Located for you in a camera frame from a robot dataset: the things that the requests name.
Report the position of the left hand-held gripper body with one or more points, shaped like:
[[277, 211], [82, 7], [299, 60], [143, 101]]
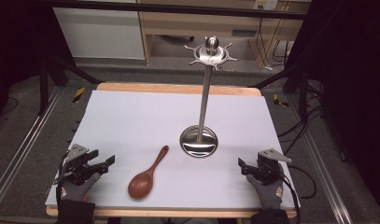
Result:
[[76, 165]]

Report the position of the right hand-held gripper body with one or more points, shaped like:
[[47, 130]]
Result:
[[268, 168]]

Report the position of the person's left hand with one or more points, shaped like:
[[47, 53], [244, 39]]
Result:
[[77, 189]]

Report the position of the person's right hand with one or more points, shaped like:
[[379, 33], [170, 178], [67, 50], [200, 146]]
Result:
[[269, 194]]

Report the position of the brown wooden spoon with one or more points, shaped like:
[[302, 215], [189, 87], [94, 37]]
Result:
[[143, 183]]

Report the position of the steel utensil hanging stand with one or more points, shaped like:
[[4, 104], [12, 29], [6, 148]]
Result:
[[200, 144]]

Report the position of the white table mat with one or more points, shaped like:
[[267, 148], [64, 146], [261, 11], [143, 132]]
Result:
[[147, 124]]

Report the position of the yellow black floor marker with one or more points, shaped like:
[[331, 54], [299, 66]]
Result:
[[280, 102], [79, 94]]

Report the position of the black metal stand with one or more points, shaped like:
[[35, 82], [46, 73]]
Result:
[[44, 84], [299, 84]]

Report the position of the wooden table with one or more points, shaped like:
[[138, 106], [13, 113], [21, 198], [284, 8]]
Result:
[[178, 89]]

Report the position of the black curtain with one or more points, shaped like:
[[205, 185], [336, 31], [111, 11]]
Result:
[[19, 40], [352, 93]]

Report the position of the white cabinet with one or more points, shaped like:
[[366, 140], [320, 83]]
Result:
[[100, 34]]

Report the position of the white power strip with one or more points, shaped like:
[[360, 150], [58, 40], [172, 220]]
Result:
[[265, 4]]

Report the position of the black horizontal bar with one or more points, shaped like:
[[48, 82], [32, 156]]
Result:
[[178, 8]]

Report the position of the aluminium floor rail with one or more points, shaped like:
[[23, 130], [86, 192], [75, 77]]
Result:
[[25, 143], [321, 168]]

